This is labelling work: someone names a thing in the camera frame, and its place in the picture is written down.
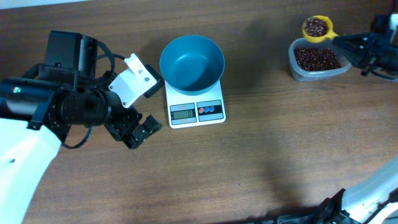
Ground red beans in container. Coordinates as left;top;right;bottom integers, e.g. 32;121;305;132
294;47;341;72

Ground clear plastic container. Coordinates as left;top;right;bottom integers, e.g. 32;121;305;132
289;38;351;82

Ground yellow measuring scoop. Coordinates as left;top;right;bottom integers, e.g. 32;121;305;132
302;16;338;43

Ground white digital kitchen scale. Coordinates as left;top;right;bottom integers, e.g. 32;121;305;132
165;81;226;129

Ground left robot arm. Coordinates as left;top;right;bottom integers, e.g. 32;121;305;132
1;30;164;223

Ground teal bowl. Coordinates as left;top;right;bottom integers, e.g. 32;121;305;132
159;35;226;96

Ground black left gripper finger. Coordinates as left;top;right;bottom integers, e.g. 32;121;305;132
132;115;163;140
123;133;146;149

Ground red beans in scoop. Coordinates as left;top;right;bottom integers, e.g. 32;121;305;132
303;17;328;37

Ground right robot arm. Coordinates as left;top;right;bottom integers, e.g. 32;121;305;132
304;11;397;223

